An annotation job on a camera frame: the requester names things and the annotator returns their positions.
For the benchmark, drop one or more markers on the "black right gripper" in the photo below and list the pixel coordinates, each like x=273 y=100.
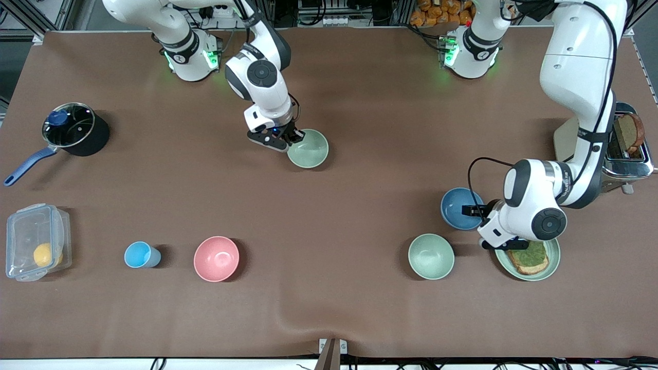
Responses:
x=289 y=131

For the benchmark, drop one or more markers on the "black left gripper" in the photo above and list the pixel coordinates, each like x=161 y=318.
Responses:
x=487 y=209

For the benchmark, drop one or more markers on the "blue bowl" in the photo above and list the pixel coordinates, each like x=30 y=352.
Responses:
x=455 y=213

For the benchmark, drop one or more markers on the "light green bowl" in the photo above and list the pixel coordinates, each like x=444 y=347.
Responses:
x=311 y=151
x=431 y=257

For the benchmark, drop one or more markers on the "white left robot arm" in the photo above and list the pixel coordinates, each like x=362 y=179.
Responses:
x=581 y=56

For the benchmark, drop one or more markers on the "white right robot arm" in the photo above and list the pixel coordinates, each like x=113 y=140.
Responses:
x=262 y=74

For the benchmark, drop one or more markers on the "pink bowl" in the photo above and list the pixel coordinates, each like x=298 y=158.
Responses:
x=216 y=259

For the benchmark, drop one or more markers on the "green lettuce leaf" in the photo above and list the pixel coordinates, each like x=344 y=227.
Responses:
x=529 y=254

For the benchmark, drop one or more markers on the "toasted bread slice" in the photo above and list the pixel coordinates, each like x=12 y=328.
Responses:
x=537 y=267

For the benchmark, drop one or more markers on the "light green plate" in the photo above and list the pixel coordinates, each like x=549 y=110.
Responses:
x=553 y=262

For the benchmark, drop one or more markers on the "cream and chrome toaster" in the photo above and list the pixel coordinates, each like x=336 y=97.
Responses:
x=565 y=141

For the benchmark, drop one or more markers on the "white power strip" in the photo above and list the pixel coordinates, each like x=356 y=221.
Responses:
x=223 y=10

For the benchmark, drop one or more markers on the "brown bread slice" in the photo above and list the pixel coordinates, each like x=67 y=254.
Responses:
x=629 y=133

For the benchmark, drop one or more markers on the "bag of orange snacks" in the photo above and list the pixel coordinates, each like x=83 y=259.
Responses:
x=437 y=13

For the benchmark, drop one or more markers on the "light blue cup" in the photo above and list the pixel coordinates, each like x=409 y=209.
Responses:
x=138 y=255

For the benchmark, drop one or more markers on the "glass lid with blue knob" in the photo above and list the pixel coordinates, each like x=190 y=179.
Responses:
x=77 y=128

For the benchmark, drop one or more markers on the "yellow lemon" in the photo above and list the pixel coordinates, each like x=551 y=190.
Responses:
x=43 y=254

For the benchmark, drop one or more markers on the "clear plastic lidded container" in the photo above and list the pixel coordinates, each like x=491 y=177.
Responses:
x=25 y=231

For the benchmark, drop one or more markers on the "metal table edge bracket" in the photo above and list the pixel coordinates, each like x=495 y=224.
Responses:
x=332 y=354

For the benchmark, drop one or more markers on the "metal corner bracket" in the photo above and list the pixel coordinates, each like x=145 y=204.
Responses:
x=626 y=32
x=38 y=39

